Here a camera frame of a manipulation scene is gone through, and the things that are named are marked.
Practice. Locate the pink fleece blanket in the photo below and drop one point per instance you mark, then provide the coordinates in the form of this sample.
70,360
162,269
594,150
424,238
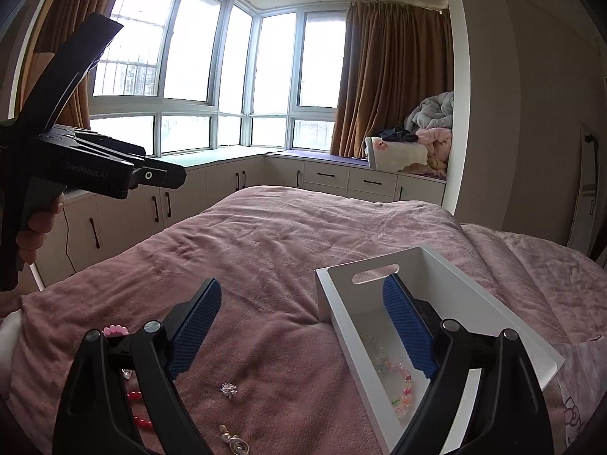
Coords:
284,246

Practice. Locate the white flower print pillow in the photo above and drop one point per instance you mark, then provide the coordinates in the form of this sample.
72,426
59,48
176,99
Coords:
396,154

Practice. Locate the silver flower brooch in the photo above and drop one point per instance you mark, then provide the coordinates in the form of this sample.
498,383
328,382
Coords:
229,389

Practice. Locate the person's left hand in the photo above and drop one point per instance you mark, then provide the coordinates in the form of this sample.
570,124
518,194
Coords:
40,227

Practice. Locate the white storage box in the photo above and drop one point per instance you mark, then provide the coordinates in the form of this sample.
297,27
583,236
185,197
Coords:
353,336

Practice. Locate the pink crumpled blanket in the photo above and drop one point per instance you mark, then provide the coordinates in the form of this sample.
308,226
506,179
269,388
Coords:
435,149

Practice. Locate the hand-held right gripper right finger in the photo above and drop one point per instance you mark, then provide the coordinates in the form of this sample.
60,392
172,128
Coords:
408,329

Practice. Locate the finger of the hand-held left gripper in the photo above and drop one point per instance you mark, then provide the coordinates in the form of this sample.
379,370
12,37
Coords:
71,73
159,176

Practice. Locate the black cloth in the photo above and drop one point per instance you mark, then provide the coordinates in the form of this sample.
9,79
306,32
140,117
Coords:
398,133

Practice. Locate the grey crumpled blanket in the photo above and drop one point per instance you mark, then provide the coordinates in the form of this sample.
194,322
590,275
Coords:
434,109

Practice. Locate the brown curtain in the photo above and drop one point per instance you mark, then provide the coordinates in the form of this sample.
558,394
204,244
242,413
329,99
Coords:
61,4
393,80

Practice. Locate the window seat cushion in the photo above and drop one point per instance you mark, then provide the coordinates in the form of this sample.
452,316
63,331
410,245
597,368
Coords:
227,154

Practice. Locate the pink printed bedsheet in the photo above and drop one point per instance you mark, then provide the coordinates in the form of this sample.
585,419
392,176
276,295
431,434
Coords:
545,270

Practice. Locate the beige window seat cabinet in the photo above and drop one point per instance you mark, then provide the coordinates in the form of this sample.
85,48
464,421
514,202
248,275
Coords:
332,177

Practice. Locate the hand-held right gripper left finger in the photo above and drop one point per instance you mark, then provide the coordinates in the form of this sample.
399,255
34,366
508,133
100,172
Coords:
193,336

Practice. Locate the bay window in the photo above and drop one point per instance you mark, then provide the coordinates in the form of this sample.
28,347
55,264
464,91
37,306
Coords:
199,47

